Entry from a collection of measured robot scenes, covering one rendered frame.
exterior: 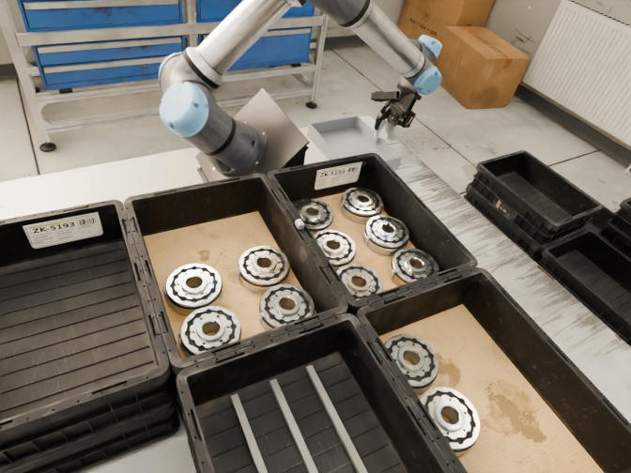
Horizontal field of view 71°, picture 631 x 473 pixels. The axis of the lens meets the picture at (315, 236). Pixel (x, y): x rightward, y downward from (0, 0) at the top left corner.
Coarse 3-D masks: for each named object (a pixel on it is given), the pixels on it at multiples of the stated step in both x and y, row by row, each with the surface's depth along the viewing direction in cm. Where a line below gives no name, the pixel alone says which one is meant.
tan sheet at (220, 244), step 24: (240, 216) 102; (144, 240) 93; (168, 240) 93; (192, 240) 94; (216, 240) 95; (240, 240) 96; (264, 240) 97; (168, 264) 89; (216, 264) 90; (240, 288) 87; (168, 312) 81; (240, 312) 83
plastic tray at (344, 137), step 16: (320, 128) 154; (336, 128) 157; (352, 128) 161; (368, 128) 154; (320, 144) 147; (336, 144) 152; (352, 144) 153; (368, 144) 155; (384, 144) 149; (400, 160) 144
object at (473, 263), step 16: (336, 160) 105; (352, 160) 107; (384, 160) 108; (272, 176) 97; (288, 208) 91; (304, 224) 88; (320, 256) 82; (336, 272) 80; (400, 288) 79; (352, 304) 75; (368, 304) 76
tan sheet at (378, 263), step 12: (336, 204) 109; (336, 216) 106; (336, 228) 103; (348, 228) 104; (360, 228) 104; (360, 240) 101; (408, 240) 103; (360, 252) 98; (372, 252) 99; (360, 264) 96; (372, 264) 96; (384, 264) 97; (384, 276) 94; (384, 288) 92
